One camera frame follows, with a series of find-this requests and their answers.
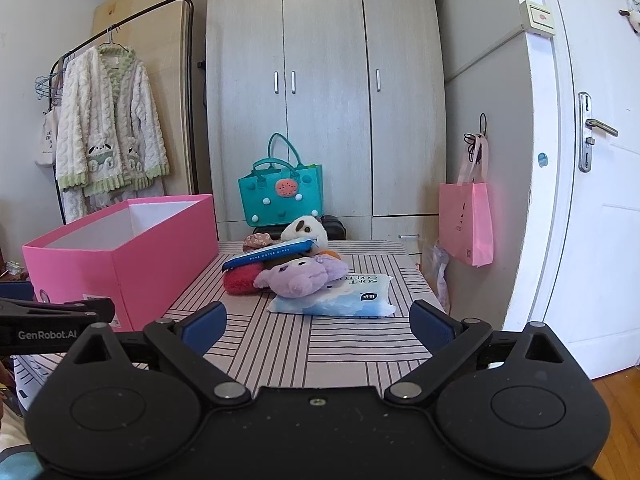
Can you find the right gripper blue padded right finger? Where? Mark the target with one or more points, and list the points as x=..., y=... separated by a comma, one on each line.
x=451, y=344

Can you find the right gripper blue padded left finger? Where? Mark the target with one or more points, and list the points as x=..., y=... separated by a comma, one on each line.
x=181, y=348

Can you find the blue tissue pack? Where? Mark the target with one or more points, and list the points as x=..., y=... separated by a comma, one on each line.
x=354, y=296

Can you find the purple plush toy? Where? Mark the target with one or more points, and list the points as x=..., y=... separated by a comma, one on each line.
x=302, y=277

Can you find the blue white wipes pack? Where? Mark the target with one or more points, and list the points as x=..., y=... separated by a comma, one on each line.
x=276, y=251

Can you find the striped table cloth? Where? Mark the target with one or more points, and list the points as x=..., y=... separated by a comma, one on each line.
x=260, y=348

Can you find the red strawberry plush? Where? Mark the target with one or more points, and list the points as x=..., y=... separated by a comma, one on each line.
x=240, y=281

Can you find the white plastic bag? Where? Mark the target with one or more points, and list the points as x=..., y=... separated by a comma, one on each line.
x=435, y=262

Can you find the pink storage box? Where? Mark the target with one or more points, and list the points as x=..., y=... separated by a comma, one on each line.
x=142, y=254

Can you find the pink paper bag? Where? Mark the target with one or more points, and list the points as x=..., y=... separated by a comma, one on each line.
x=465, y=225

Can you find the orange plush ball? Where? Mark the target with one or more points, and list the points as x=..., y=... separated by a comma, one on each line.
x=330, y=253

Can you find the white door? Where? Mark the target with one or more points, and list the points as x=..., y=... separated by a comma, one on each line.
x=588, y=285

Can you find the black suitcase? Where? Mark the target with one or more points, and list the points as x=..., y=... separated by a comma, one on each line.
x=334, y=227

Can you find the white brown plush cat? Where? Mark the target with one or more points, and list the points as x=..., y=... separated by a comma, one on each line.
x=307, y=227

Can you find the teal felt tote bag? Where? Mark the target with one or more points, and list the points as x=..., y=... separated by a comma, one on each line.
x=276, y=192

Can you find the white green fleece cardigan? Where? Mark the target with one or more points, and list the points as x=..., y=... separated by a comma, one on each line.
x=110, y=145

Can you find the grey three-door wardrobe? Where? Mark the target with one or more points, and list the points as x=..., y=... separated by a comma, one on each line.
x=354, y=86

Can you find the black clothes rack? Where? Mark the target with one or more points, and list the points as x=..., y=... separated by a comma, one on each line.
x=46, y=89

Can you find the metal door handle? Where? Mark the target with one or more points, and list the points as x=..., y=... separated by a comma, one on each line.
x=587, y=126

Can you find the wall light switch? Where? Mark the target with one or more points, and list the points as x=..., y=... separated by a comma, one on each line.
x=536, y=19

